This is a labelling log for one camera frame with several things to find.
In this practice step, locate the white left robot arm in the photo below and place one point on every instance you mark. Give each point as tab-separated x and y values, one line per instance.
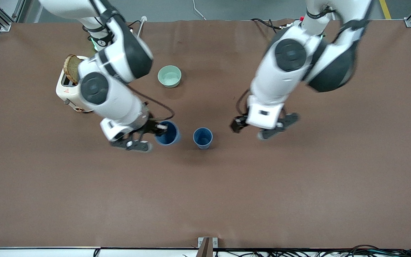
291	71

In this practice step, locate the grey metal table bracket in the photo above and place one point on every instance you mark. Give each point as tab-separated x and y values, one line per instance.
207	246

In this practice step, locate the brown bread slice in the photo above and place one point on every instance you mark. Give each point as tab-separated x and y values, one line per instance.
71	67

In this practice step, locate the pale green bowl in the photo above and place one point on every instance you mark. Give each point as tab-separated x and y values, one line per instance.
170	76

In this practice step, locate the brown table cover mat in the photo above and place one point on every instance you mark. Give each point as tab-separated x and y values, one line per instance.
84	196

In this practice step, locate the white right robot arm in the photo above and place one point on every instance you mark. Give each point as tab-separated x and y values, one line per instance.
120	53

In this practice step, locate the cream white toaster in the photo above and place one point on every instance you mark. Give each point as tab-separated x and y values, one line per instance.
68	92

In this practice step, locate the blue plastic cup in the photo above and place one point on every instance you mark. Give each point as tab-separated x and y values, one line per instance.
170	137
202	137

